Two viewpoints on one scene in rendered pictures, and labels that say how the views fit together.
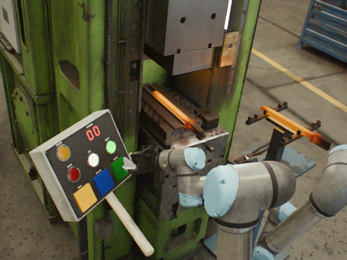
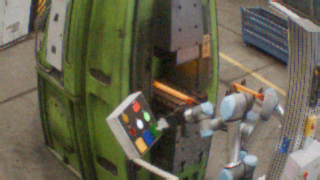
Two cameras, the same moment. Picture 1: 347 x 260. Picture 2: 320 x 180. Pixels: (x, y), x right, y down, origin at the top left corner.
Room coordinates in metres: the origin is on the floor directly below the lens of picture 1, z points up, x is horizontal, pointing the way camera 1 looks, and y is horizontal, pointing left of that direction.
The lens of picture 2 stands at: (-1.66, 0.51, 2.62)
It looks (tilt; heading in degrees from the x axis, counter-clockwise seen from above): 25 degrees down; 353
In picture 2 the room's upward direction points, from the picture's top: 2 degrees clockwise
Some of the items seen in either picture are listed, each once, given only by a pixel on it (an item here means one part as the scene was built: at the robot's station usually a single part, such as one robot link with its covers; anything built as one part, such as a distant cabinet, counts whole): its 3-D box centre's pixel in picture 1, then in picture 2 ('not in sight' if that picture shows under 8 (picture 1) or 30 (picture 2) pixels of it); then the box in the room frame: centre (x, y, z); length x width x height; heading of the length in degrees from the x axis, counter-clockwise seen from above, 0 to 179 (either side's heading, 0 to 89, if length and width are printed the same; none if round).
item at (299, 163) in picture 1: (271, 162); (241, 121); (1.68, -0.54, 0.73); 0.40 x 0.30 x 0.02; 133
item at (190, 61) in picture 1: (166, 43); (164, 44); (1.71, 0.08, 1.32); 0.42 x 0.20 x 0.10; 37
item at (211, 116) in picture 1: (205, 117); (198, 97); (1.70, -0.15, 0.95); 0.12 x 0.08 x 0.06; 37
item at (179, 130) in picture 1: (160, 110); (162, 95); (1.71, 0.08, 0.96); 0.42 x 0.20 x 0.09; 37
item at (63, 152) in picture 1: (63, 152); not in sight; (1.03, 0.36, 1.16); 0.05 x 0.03 x 0.04; 127
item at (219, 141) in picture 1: (164, 147); (166, 128); (1.75, 0.04, 0.69); 0.56 x 0.38 x 0.45; 37
